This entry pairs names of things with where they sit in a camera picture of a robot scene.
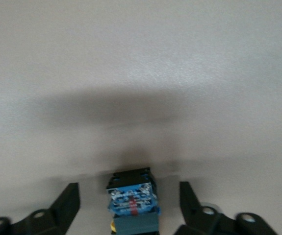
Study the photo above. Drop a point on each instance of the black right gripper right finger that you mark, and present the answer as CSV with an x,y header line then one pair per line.
x,y
192,208

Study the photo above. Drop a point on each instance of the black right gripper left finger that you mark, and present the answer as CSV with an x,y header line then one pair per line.
x,y
62,210

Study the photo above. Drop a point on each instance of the yellow-capped push button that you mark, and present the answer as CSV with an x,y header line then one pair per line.
x,y
131,200

